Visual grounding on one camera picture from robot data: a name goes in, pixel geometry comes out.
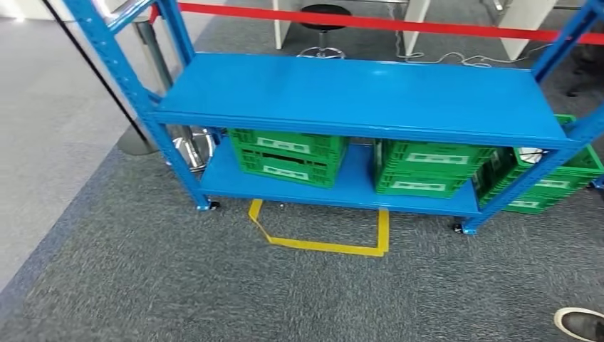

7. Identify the red barrier tape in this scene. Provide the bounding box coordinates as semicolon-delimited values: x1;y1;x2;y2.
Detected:
149;2;604;46

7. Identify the black slanted rod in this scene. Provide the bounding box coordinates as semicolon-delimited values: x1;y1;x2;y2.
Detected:
41;0;146;139

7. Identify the white desk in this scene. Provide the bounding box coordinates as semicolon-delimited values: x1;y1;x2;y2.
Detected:
272;0;432;56
494;0;558;61

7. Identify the black round stool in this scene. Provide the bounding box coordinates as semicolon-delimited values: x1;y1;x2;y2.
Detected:
296;4;353;60

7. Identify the black office chair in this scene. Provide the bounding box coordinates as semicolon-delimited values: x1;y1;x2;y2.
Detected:
565;44;604;98

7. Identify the person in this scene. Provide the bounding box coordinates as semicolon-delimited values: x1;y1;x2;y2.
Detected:
553;307;604;342

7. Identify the blue metal shelf rack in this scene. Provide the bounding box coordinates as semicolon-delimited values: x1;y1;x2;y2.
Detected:
63;0;604;236

